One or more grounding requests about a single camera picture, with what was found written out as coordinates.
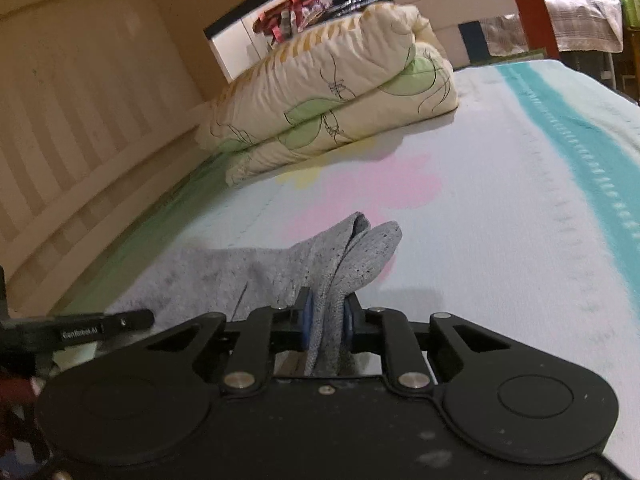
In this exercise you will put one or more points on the folded leaf-pattern quilt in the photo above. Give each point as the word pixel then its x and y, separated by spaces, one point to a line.
pixel 331 85

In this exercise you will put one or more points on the red bed post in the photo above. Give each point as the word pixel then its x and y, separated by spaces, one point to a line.
pixel 537 27

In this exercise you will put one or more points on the wooden headboard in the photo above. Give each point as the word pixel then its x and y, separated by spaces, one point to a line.
pixel 99 99

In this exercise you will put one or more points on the floral bed blanket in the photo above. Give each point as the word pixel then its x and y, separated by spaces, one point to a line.
pixel 519 211

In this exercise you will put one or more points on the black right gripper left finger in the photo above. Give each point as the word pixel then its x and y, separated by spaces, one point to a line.
pixel 238 356

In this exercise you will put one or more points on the grey pants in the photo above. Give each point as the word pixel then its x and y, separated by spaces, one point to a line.
pixel 188 281

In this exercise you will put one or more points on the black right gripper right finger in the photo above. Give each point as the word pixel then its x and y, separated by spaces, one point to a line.
pixel 417 356

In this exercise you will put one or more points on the plaid cloth pile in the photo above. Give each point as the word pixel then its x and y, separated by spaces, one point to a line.
pixel 565 10

